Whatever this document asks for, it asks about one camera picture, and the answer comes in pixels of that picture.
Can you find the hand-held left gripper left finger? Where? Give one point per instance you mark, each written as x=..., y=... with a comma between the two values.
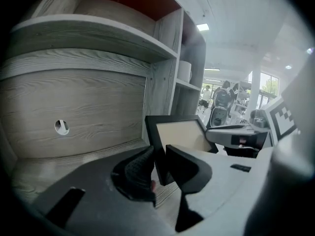
x=93, y=200

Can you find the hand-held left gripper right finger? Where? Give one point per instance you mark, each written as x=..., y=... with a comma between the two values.
x=221, y=188

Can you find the white metal shelf rack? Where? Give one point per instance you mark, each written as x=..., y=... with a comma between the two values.
x=241, y=99

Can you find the long ceiling light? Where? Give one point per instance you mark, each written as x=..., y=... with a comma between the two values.
x=203, y=27
x=212, y=69

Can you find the round ceiling lamp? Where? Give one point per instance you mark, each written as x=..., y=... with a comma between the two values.
x=288, y=67

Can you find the white mug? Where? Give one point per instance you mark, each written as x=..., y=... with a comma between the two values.
x=184, y=71

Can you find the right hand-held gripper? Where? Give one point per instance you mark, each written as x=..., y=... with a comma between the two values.
x=283, y=119

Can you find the dark framed picture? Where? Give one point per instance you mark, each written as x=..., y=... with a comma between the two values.
x=179, y=134

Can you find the glass window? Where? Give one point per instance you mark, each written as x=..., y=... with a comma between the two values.
x=268, y=85

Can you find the wooden desk shelf unit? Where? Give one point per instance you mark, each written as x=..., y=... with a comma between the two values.
x=73, y=95

